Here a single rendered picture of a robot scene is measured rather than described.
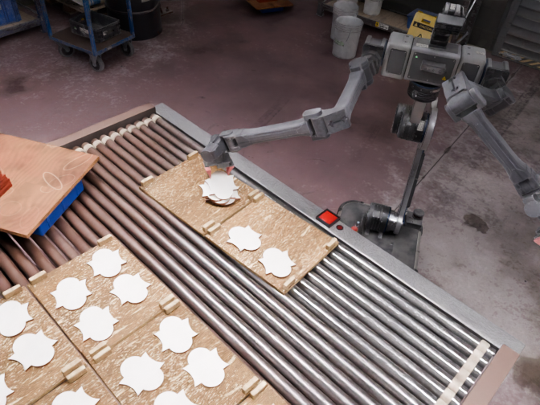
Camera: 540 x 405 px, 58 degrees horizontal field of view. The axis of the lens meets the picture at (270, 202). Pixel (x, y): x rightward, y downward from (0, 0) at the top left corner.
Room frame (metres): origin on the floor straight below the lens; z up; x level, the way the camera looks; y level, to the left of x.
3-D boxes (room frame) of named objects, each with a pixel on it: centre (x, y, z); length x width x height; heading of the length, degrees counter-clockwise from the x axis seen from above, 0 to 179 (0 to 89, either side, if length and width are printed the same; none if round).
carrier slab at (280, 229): (1.34, -0.02, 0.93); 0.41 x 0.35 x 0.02; 53
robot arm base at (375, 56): (1.91, -0.37, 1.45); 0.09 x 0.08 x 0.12; 76
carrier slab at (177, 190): (1.59, 0.31, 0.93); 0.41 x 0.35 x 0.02; 52
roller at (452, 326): (1.55, -0.07, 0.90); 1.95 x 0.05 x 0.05; 49
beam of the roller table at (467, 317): (1.61, -0.12, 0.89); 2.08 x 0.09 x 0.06; 49
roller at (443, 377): (1.40, 0.06, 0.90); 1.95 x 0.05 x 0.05; 49
